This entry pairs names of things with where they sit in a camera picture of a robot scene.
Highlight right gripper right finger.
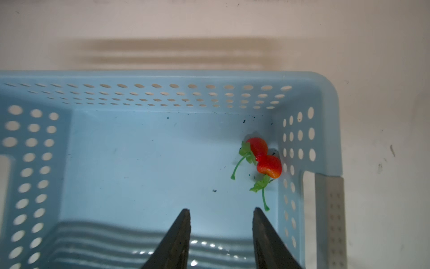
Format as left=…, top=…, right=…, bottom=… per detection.
left=253, top=207, right=302, bottom=269

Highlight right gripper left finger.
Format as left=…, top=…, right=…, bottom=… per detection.
left=141, top=209, right=191, bottom=269

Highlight strawberries in blue basket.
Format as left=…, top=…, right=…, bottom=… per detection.
left=230, top=137, right=282, bottom=212

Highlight blue plastic basket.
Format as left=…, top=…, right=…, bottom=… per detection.
left=1, top=71, right=347, bottom=269

